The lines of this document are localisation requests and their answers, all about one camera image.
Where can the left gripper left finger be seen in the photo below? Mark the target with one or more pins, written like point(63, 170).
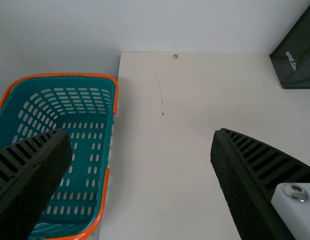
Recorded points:
point(25, 180)

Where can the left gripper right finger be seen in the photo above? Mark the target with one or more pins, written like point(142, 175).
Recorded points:
point(250, 180)

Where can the teal shopping basket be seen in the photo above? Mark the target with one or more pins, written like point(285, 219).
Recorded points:
point(82, 105)

